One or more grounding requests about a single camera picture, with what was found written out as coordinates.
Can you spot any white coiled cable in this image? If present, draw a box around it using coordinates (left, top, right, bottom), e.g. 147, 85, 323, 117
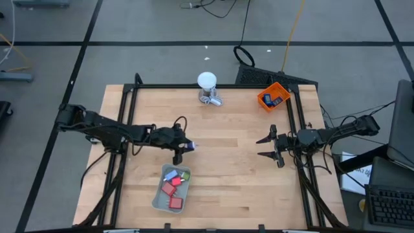
199, 92, 224, 107

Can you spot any black bar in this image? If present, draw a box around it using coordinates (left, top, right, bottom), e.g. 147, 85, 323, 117
336, 144, 389, 175

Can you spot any white mushroom lamp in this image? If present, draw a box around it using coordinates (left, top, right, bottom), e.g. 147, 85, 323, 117
197, 71, 219, 104

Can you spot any black floor cable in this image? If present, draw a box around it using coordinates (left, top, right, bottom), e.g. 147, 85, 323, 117
180, 0, 239, 19

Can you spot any yellow hanging cable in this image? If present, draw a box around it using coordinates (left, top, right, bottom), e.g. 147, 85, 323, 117
0, 32, 33, 72
280, 0, 307, 72

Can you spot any grey stand foot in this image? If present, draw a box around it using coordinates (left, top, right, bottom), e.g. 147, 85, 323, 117
12, 0, 71, 9
0, 71, 35, 83

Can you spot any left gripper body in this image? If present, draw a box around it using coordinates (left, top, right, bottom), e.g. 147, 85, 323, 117
150, 124, 192, 166

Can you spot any square red charger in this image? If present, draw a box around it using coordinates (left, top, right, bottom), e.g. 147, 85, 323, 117
168, 196, 184, 210

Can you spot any black perforated panel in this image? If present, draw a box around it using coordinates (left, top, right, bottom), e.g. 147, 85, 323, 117
235, 63, 319, 88

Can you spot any orange plastic bin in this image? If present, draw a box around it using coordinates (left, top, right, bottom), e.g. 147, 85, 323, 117
257, 81, 292, 113

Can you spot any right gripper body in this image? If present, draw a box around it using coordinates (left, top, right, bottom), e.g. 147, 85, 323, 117
270, 124, 301, 169

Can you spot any black cable with loop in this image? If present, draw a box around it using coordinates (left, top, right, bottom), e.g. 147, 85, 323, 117
233, 0, 256, 68

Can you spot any light blue charger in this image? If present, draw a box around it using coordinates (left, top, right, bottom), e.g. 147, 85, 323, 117
163, 169, 179, 182

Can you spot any grey plastic bin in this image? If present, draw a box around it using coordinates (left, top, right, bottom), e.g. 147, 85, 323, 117
151, 163, 192, 214

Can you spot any black keyboard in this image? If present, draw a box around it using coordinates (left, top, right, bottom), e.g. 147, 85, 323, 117
365, 184, 414, 229

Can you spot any black floor equipment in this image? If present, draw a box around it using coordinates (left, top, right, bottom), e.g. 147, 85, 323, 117
0, 100, 14, 119

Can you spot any white paper sheet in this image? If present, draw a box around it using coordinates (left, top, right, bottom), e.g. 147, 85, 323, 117
339, 151, 373, 195

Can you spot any red wall charger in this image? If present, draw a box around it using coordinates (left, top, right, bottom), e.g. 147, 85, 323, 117
160, 181, 178, 198

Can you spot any black aluminium table frame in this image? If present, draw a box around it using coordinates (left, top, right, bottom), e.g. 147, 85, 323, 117
73, 72, 349, 231

